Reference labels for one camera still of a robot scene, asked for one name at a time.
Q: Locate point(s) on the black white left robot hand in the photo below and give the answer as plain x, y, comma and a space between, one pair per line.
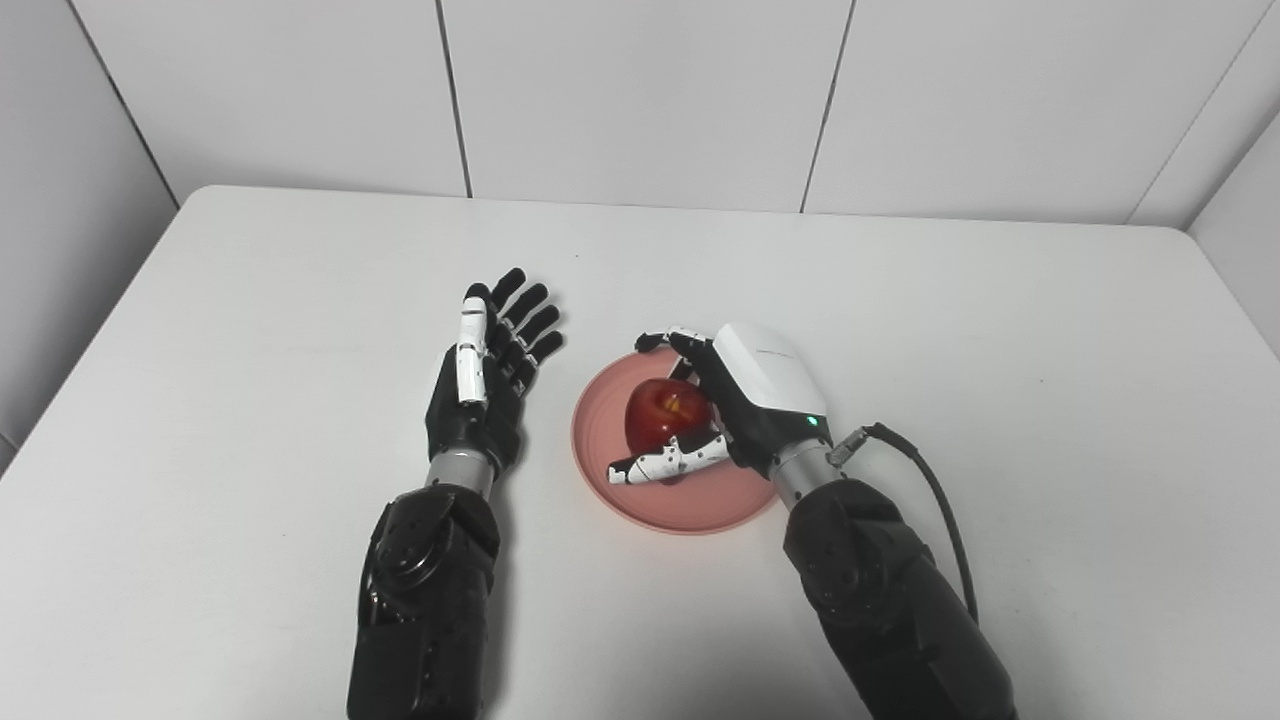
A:
485, 410

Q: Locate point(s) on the red apple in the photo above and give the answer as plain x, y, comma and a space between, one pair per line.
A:
665, 410

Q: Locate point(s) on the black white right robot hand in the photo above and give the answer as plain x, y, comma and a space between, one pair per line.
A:
770, 390

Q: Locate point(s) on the pink round plate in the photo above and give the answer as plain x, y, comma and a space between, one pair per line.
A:
602, 425

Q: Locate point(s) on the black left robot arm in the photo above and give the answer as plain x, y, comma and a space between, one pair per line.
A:
425, 600

